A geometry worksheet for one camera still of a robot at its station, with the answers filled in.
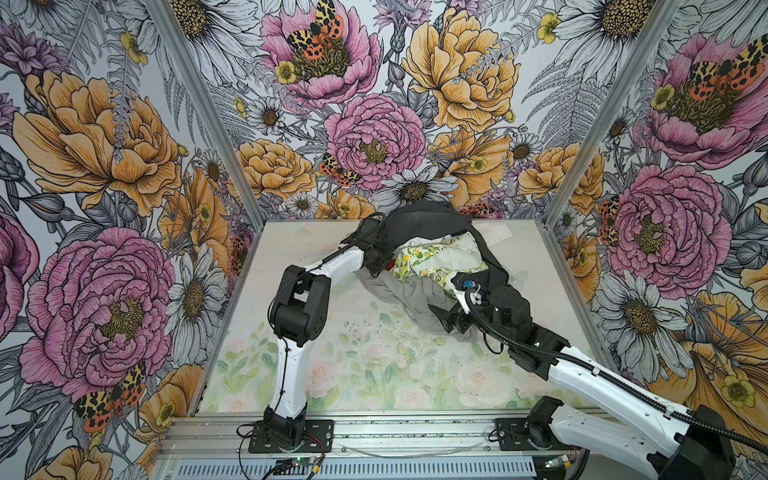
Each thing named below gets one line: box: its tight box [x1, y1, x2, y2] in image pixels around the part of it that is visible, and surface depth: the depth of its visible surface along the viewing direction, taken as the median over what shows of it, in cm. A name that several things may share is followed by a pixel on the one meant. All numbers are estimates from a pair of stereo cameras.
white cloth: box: [472, 221, 513, 247], surface depth 121 cm
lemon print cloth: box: [392, 232, 488, 298], surface depth 96 cm
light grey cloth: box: [354, 269, 481, 342], surface depth 99 cm
